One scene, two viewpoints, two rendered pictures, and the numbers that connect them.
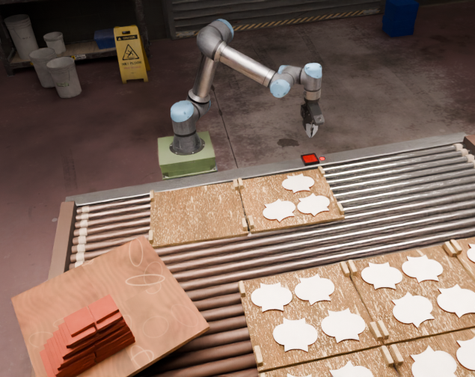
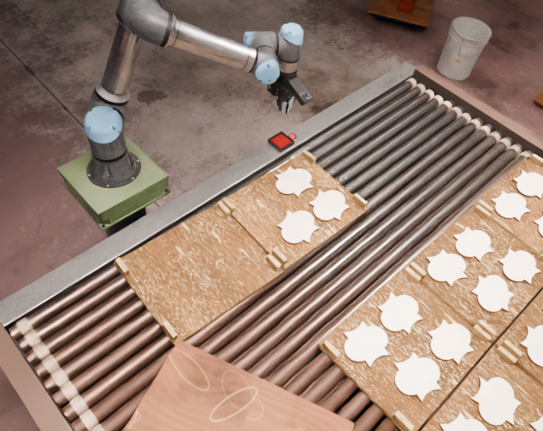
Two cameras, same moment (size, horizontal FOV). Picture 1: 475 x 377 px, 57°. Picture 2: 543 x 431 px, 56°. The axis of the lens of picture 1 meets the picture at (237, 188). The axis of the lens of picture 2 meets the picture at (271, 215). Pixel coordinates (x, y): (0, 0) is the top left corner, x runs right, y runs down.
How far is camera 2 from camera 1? 0.91 m
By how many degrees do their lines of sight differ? 31
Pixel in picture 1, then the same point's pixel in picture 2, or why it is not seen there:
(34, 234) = not seen: outside the picture
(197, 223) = (213, 283)
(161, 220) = (162, 298)
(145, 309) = not seen: outside the picture
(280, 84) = (273, 67)
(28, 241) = not seen: outside the picture
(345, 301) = (433, 311)
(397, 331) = (494, 323)
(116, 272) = (186, 413)
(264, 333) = (387, 392)
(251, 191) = (246, 210)
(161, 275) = (249, 386)
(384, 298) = (463, 292)
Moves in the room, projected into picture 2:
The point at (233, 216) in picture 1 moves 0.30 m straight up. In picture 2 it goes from (250, 255) to (256, 197)
